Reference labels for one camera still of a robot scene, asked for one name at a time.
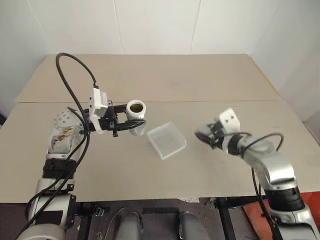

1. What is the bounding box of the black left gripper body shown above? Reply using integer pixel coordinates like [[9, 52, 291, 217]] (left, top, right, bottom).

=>
[[98, 104, 126, 139]]

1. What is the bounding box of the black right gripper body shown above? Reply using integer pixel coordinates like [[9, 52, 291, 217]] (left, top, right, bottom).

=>
[[210, 121, 226, 150]]

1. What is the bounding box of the white cup with brown contents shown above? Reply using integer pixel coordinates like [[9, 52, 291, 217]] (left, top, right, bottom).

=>
[[125, 99, 149, 137]]

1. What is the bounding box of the clear plastic box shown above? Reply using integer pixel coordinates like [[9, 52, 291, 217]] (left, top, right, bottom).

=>
[[146, 121, 188, 161]]

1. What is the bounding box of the crumpled tape piece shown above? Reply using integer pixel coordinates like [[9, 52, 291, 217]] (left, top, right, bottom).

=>
[[176, 196, 200, 203]]

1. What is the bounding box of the red panel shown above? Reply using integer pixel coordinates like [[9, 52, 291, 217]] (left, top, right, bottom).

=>
[[243, 191, 320, 240]]

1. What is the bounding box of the grey rounded shape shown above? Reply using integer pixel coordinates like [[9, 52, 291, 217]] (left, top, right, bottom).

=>
[[116, 207, 144, 240], [178, 211, 211, 240]]

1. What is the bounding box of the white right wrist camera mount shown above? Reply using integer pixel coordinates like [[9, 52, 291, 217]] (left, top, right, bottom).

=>
[[218, 107, 242, 133]]

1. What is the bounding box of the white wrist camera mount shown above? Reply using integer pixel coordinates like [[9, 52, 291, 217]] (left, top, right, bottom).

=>
[[218, 107, 242, 133], [88, 86, 109, 135]]

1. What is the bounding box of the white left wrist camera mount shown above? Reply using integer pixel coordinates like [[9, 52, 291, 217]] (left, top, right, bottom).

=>
[[88, 86, 109, 135]]

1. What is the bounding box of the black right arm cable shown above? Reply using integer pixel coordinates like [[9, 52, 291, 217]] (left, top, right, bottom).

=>
[[239, 132, 285, 240]]

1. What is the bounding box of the black table frame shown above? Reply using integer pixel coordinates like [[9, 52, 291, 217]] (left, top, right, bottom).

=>
[[74, 196, 270, 240]]

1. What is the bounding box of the thin grey wire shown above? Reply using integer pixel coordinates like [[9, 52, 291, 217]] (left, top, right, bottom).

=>
[[104, 207, 137, 240]]

